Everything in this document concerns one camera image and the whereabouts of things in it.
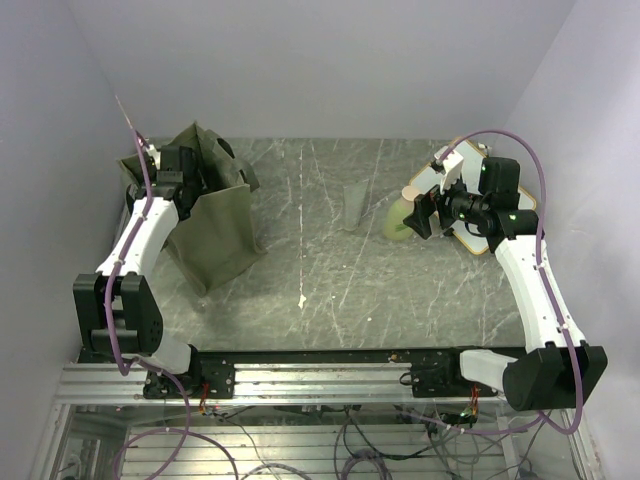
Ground loose cables under table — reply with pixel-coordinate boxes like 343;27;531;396
199;389;551;480

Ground green bottle pink pump cap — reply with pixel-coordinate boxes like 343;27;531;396
382;185;420;241

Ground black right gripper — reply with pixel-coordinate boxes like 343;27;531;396
403;167;489;239

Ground grey squeeze tube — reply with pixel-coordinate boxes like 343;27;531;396
343;180;369;232

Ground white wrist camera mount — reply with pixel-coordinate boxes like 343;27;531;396
430;147;464;194
141;144;161;169

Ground yellow framed whiteboard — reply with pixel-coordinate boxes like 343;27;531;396
409;140;537;255

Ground green canvas bag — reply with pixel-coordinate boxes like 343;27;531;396
118;124;265;296

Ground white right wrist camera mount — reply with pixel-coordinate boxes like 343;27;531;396
430;147;464;194

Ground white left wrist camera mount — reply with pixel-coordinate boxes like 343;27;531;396
141;144;161;169

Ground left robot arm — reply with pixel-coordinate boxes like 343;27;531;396
73;145;204;397

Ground aluminium rail frame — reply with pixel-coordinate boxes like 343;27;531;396
54;348;499;407

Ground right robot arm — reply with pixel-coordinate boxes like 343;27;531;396
403;154;608;411

